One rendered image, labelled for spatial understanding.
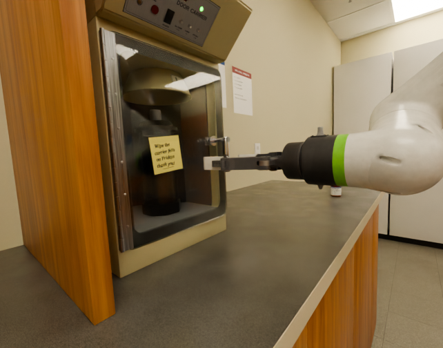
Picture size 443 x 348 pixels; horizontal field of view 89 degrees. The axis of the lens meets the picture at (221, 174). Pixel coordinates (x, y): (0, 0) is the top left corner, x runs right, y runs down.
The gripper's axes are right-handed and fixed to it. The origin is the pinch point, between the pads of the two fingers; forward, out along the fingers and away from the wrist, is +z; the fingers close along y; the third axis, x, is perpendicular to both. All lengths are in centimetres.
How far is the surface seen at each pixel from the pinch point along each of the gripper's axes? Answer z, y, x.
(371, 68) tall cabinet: 5, -284, -93
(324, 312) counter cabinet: -21.5, -7.3, 35.6
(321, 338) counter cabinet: -21.5, -5.2, 40.7
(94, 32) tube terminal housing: 6.4, 26.7, -24.0
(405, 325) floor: -35, -133, 114
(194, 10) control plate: -1.7, 10.1, -31.1
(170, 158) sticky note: 4.4, 14.1, -1.6
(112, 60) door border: 4.4, 24.9, -19.3
